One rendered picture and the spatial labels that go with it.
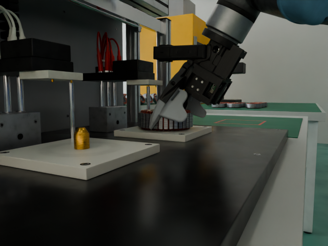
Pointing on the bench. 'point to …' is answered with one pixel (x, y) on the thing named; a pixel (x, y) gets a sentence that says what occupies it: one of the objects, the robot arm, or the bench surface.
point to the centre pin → (81, 138)
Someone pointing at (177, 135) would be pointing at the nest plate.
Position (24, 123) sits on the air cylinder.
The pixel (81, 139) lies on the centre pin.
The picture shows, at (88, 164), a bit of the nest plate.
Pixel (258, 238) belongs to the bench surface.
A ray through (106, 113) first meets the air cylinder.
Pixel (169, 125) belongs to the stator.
